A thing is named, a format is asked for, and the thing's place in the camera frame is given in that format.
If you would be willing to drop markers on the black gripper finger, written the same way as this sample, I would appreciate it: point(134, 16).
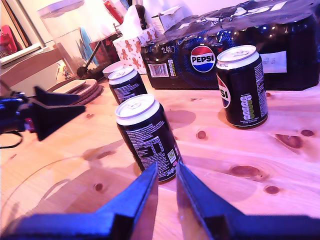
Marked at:
point(135, 205)
point(55, 99)
point(50, 120)
point(200, 205)

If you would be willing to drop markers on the black Pepsi Max can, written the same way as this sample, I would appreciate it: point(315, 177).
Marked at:
point(240, 95)
point(127, 87)
point(145, 140)

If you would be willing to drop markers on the black Pepsi 24-can pack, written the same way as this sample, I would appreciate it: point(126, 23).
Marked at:
point(275, 37)

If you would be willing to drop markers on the white floral vase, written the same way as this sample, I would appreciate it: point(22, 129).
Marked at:
point(65, 72)

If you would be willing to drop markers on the square cork coaster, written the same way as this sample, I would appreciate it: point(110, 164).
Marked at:
point(80, 83)
point(94, 90)

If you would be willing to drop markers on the black scoop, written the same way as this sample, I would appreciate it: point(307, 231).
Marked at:
point(82, 71)

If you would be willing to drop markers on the wooden chair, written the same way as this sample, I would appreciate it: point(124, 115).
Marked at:
point(30, 65)

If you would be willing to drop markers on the round cork trivet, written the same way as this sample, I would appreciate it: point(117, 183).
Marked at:
point(98, 101)
point(100, 97)
point(98, 93)

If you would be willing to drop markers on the tall clear storage jar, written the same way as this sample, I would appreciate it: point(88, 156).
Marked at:
point(62, 37)

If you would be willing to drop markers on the shallow grey bowl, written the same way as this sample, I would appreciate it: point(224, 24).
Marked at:
point(111, 70)

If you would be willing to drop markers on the dark red patterned box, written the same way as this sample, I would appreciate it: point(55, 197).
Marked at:
point(105, 52)

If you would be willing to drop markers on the gingerbread print tissue box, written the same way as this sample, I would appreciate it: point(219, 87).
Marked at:
point(127, 52)

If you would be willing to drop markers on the red and white packet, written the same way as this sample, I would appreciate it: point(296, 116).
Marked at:
point(113, 11)

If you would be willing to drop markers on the white paper tissue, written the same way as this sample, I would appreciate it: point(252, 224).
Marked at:
point(131, 22)

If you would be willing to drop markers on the white cardboard carton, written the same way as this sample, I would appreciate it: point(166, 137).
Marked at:
point(165, 22)

